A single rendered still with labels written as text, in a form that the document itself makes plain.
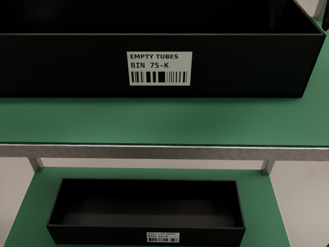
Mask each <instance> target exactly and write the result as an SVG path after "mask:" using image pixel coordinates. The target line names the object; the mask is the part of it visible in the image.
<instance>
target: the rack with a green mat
mask: <svg viewBox="0 0 329 247"><path fill-rule="evenodd" d="M326 4H327V0H319V2H318V4H317V7H316V10H315V13H314V16H313V17H311V18H312V19H313V20H314V21H315V23H316V24H317V25H318V26H319V27H320V29H321V30H322V31H323V32H324V33H325V34H326V38H325V40H324V43H323V46H322V48H321V51H320V53H319V56H318V58H317V61H316V63H315V66H314V68H313V71H312V74H311V76H310V79H309V81H308V84H307V86H306V89H305V92H304V94H303V97H302V98H0V157H27V158H28V160H29V162H30V164H31V166H32V168H33V170H34V174H33V177H32V179H31V181H30V184H29V186H28V188H27V191H26V193H25V195H24V198H23V200H22V202H21V204H20V207H19V209H18V212H17V214H16V216H15V219H14V221H13V223H12V226H11V228H10V230H9V233H8V235H7V237H6V240H5V242H4V244H3V247H193V246H133V245H72V244H55V242H54V240H53V238H52V236H51V235H50V233H49V231H48V229H47V227H46V224H47V221H48V218H49V215H50V212H51V209H52V206H53V203H54V200H55V198H56V195H57V192H58V189H59V186H60V183H61V180H62V178H131V179H203V180H236V182H237V187H238V192H239V197H240V202H241V207H242V212H243V217H244V222H245V227H246V230H245V233H244V236H243V238H242V241H241V244H240V246H239V247H292V246H291V243H290V240H289V237H288V234H287V231H286V227H285V224H284V221H283V217H282V214H281V210H280V207H279V204H278V200H277V197H276V194H275V191H274V187H273V184H272V181H271V178H270V173H271V171H272V168H273V166H274V163H275V161H329V29H328V30H327V31H324V30H323V29H322V22H323V17H324V12H325V8H326ZM41 158H111V159H187V160H264V161H263V164H262V167H261V169H260V170H253V169H179V168H105V167H44V165H43V163H42V161H41Z"/></svg>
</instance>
